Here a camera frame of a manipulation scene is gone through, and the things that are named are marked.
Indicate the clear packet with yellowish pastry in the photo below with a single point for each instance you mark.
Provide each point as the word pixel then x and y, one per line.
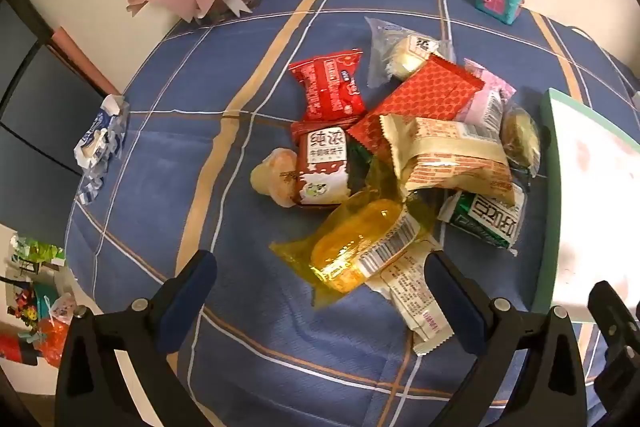
pixel 520 137

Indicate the red honeycomb pattern packet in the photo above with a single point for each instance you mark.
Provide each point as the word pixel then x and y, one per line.
pixel 430 97

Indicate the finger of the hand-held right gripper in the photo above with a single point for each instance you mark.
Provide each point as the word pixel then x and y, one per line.
pixel 612 312

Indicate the green snack packet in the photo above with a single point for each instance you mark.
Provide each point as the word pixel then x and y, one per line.
pixel 485 219

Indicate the dark cabinet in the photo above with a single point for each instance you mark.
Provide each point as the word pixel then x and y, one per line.
pixel 35 97

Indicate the yellow transparent snack packet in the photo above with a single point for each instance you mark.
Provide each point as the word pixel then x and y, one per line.
pixel 350 247

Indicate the red snack packet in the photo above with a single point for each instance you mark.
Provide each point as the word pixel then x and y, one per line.
pixel 325 82

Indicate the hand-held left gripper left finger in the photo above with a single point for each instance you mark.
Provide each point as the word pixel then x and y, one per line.
pixel 199 278

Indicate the blue plaid tablecloth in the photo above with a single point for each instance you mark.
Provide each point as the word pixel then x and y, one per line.
pixel 175 167

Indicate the clear packet with white cake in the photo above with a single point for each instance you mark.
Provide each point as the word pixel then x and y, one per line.
pixel 405 54

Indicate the beige snack packet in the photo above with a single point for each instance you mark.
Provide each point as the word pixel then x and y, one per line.
pixel 450 157

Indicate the red milk biscuit packet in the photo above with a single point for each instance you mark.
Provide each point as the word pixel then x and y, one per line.
pixel 320 167

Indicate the blue and white crumpled wrapper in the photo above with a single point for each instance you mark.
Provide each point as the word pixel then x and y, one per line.
pixel 100 142

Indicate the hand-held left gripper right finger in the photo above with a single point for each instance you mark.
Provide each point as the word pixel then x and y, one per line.
pixel 450 297

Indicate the pink snack packet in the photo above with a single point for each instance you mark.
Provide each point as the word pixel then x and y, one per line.
pixel 487 107

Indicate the white tray with mint rim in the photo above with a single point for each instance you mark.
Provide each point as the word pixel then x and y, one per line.
pixel 590 207

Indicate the clear round pastry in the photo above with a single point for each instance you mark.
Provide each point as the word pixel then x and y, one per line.
pixel 272 172

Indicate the white snack packet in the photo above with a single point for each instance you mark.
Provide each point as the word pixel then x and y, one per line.
pixel 410 297

